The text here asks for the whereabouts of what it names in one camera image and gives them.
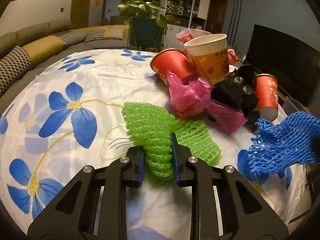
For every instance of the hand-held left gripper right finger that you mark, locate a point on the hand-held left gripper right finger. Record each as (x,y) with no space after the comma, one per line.
(176,165)

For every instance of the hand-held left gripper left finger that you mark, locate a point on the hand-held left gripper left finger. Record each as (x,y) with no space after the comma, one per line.
(140,166)

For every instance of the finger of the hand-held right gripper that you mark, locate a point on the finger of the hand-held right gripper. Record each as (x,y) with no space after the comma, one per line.
(316,148)

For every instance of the blue foam fruit net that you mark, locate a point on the blue foam fruit net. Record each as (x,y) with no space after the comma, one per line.
(280,142)

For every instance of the green foam fruit net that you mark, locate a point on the green foam fruit net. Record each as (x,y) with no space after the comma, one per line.
(150,120)

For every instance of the black plastic bag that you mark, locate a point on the black plastic bag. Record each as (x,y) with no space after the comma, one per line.
(232,95)

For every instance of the red paper cup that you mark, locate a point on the red paper cup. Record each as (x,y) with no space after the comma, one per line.
(172,63)
(266,95)

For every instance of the pink plastic bag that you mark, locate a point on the pink plastic bag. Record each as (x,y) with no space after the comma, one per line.
(190,97)

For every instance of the black television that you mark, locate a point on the black television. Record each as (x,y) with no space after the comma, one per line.
(280,52)

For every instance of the white and orange paper cup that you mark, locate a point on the white and orange paper cup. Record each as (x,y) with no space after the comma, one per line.
(210,62)

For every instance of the blue floral tablecloth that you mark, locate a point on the blue floral tablecloth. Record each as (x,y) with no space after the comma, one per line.
(75,80)

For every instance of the red and white plastic bag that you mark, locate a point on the red and white plastic bag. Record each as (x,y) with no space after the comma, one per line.
(190,33)

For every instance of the teal plant pot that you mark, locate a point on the teal plant pot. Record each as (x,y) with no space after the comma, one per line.
(146,31)

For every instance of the houndstooth cushion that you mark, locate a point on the houndstooth cushion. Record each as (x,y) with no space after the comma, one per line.
(73,38)
(13,65)

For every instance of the white display cabinet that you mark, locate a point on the white display cabinet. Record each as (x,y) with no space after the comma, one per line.
(180,7)

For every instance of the dark brown door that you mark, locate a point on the dark brown door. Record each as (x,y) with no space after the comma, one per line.
(216,12)

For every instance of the green leafy houseplant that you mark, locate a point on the green leafy houseplant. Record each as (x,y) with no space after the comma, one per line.
(145,7)

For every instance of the grey sofa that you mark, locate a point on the grey sofa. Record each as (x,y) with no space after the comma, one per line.
(37,30)

